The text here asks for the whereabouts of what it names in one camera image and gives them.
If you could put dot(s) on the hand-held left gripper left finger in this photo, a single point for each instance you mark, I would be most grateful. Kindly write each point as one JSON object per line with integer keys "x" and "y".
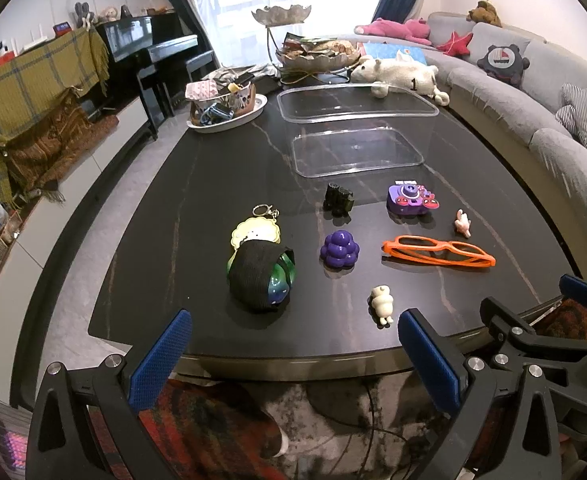
{"x": 161, "y": 355}

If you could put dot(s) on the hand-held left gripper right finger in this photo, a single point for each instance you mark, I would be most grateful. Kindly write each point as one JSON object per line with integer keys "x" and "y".
{"x": 431, "y": 360}

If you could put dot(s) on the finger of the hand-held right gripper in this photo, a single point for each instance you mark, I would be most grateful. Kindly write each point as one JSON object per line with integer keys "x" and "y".
{"x": 498, "y": 317}
{"x": 581, "y": 291}

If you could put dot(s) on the white bear figurine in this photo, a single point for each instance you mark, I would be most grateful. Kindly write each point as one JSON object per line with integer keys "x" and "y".
{"x": 381, "y": 305}

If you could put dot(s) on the orange glasses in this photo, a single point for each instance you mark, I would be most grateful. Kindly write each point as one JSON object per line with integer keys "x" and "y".
{"x": 438, "y": 255}

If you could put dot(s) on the small pink rabbit figurine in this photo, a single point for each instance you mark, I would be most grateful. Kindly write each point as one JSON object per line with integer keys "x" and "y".
{"x": 462, "y": 222}

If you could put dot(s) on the green ball with black band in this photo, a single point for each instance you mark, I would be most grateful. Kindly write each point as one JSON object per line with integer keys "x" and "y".
{"x": 256, "y": 275}

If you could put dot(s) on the purple grape toy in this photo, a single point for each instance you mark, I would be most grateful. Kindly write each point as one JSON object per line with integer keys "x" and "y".
{"x": 341, "y": 249}

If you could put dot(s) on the purple toy camera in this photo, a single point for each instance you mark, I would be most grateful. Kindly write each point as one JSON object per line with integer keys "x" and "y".
{"x": 408, "y": 200}

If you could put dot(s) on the dark green toy vehicle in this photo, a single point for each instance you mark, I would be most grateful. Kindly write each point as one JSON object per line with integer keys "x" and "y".
{"x": 339, "y": 200}

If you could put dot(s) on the clear plastic container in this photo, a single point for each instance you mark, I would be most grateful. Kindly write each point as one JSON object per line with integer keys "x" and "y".
{"x": 358, "y": 152}

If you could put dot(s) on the red plaid cloth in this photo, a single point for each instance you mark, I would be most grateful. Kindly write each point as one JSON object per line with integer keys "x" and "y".
{"x": 198, "y": 435}

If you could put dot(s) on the white low cabinet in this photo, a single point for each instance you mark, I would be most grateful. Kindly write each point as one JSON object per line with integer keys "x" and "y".
{"x": 73, "y": 210}

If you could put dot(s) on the striped star cushion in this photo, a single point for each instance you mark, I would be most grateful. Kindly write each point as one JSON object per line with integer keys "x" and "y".
{"x": 583, "y": 115}

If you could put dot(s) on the grey sofa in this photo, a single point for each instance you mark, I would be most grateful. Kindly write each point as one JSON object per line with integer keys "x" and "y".
{"x": 513, "y": 110}

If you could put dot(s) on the brown patterned cloth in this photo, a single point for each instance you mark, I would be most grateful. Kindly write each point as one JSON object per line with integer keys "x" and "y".
{"x": 53, "y": 145}

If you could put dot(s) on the navy sailboat cushion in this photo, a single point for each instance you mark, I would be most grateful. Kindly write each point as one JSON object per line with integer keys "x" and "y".
{"x": 502, "y": 62}

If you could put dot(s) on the white plush sheep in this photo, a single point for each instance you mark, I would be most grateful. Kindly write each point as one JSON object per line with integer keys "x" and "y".
{"x": 403, "y": 75}

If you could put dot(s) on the white oval tray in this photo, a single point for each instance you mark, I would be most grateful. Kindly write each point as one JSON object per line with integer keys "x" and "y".
{"x": 251, "y": 110}

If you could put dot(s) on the brown printed basket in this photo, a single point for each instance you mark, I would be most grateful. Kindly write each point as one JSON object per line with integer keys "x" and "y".
{"x": 243, "y": 102}

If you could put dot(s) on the patterned fabric pouch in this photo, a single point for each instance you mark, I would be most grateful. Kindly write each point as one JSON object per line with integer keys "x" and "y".
{"x": 202, "y": 91}

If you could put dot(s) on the red starfish plush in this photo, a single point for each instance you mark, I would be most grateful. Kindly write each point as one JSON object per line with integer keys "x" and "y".
{"x": 457, "y": 44}

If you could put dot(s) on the blue picture book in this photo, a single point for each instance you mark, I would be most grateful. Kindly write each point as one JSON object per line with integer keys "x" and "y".
{"x": 381, "y": 52}

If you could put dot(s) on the crumpled grey bag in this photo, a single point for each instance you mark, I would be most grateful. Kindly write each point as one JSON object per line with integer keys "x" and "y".
{"x": 233, "y": 72}

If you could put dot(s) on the brown plush toy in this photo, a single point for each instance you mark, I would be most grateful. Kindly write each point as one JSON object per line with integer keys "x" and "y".
{"x": 486, "y": 12}

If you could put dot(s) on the black piano bench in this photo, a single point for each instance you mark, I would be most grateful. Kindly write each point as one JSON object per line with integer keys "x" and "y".
{"x": 198, "y": 60}

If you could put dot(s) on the yellow plaid blanket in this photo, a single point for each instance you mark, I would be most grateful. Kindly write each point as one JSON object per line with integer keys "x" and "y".
{"x": 28, "y": 80}

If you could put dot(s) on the pink plush toy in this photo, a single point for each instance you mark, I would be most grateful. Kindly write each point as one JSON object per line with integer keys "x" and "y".
{"x": 398, "y": 29}

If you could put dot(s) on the pile of snack packets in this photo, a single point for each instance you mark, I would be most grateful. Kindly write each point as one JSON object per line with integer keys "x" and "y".
{"x": 323, "y": 49}

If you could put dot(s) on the black piano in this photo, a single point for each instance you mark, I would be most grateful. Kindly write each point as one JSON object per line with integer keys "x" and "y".
{"x": 133, "y": 35}

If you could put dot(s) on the white router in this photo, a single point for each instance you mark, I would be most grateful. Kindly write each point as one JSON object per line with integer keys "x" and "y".
{"x": 35, "y": 42}

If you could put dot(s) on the white and red toy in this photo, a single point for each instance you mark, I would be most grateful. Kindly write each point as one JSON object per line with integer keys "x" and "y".
{"x": 4, "y": 55}

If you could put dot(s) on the small red digital clock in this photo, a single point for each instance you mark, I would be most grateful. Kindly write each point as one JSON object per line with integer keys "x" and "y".
{"x": 63, "y": 27}

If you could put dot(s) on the small beige plush toy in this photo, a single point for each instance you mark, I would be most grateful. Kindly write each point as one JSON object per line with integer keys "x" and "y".
{"x": 110, "y": 14}

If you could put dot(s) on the grey bunny plush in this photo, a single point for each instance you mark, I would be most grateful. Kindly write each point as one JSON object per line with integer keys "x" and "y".
{"x": 84, "y": 14}

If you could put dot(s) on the silver two-tier lotus stand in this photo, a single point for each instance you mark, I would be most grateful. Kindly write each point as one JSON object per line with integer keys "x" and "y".
{"x": 281, "y": 14}

